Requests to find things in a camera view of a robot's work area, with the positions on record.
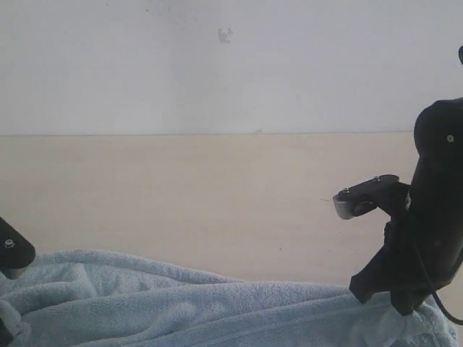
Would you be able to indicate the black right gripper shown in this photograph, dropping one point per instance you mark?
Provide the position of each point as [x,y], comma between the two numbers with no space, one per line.
[434,215]

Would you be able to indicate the light blue fluffy towel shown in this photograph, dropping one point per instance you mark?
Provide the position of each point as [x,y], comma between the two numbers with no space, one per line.
[99,298]

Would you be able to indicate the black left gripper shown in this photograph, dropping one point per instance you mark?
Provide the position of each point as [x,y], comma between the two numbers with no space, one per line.
[6,336]

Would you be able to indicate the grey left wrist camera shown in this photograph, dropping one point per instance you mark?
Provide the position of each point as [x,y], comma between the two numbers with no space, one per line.
[17,253]

